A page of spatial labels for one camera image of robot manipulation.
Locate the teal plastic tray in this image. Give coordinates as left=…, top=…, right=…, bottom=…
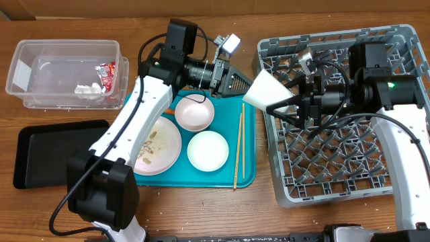
left=135, top=96, right=256, bottom=188

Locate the grey plastic dish rack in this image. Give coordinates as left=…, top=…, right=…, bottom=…
left=253, top=24, right=429, bottom=208

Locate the white bowl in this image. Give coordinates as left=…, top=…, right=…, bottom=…
left=187, top=131, right=229, bottom=172

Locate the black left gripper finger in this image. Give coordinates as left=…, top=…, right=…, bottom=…
left=230, top=66, right=252, bottom=88
left=221, top=89, right=248, bottom=98

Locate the white tissue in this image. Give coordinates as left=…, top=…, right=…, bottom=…
left=75, top=83, right=105, bottom=100

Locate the white paper cup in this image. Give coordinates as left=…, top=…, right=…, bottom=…
left=243, top=70, right=294, bottom=112

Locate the clear plastic waste bin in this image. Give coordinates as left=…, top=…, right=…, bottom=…
left=5, top=39, right=129, bottom=110

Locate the food scraps and rice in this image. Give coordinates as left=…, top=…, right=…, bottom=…
left=138, top=131, right=157, bottom=165

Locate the black plastic tray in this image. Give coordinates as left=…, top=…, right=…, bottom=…
left=13, top=120, right=110, bottom=190

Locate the pink plate with food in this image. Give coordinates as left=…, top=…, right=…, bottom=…
left=134, top=116, right=182, bottom=175

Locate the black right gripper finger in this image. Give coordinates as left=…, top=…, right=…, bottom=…
left=284, top=75, right=306, bottom=91
left=265, top=95, right=304, bottom=129

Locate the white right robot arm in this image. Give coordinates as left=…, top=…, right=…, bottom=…
left=264, top=42, right=429, bottom=241

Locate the black rail at bottom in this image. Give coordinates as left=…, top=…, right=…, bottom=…
left=145, top=223, right=379, bottom=242

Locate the pink bowl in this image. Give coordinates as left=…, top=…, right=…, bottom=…
left=175, top=94, right=215, bottom=132

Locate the red snack wrapper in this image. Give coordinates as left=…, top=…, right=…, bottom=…
left=95, top=62, right=116, bottom=93

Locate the orange carrot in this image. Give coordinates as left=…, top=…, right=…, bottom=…
left=164, top=108, right=175, bottom=116

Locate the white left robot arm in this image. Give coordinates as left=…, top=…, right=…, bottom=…
left=61, top=19, right=251, bottom=241

